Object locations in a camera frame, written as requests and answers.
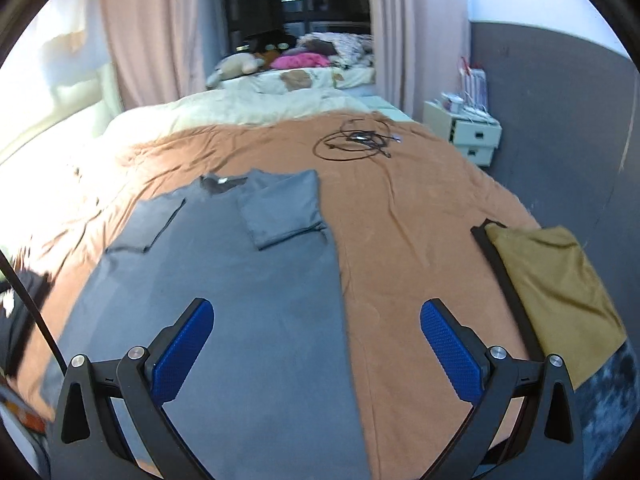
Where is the orange blanket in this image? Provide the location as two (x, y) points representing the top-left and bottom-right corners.
(10, 110), (551, 480)

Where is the grey t-shirt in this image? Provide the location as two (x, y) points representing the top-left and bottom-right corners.
(42, 169), (373, 480)

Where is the cream printed bedding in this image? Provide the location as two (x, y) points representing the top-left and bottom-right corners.
(220, 66), (376, 95)

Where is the pink cloth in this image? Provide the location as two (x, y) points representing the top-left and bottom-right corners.
(270, 53), (331, 70)

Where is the grey fluffy rug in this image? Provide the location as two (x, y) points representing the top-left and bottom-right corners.
(575, 340), (640, 461)

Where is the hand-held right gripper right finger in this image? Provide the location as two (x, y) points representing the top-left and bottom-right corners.
(419, 298), (586, 480)

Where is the floral blanket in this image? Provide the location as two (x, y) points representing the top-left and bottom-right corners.
(297, 32), (375, 67)

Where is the cream duvet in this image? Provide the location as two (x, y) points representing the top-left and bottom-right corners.
(102, 87), (381, 136)

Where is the olive folded garment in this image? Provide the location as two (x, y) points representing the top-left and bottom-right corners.
(485, 226), (628, 391)

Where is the thick black cable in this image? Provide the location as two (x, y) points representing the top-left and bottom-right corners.
(0, 247), (68, 376)

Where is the beige plush toy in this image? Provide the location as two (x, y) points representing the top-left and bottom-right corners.
(206, 52), (266, 86)

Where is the striped gift bag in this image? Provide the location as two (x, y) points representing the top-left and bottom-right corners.
(460, 57), (488, 111)

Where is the black cable bundle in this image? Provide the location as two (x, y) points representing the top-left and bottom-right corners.
(314, 116), (403, 162)

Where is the black plush toy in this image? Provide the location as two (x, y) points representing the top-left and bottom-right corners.
(245, 30), (296, 54)

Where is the white nightstand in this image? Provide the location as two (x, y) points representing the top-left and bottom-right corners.
(422, 100), (502, 168)

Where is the black folded garment white mark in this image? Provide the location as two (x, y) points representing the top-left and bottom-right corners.
(0, 267), (51, 376)

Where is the cream padded headboard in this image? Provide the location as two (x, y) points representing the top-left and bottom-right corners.
(0, 60), (126, 171)

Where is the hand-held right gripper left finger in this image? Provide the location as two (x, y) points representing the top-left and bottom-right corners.
(47, 297), (216, 480)

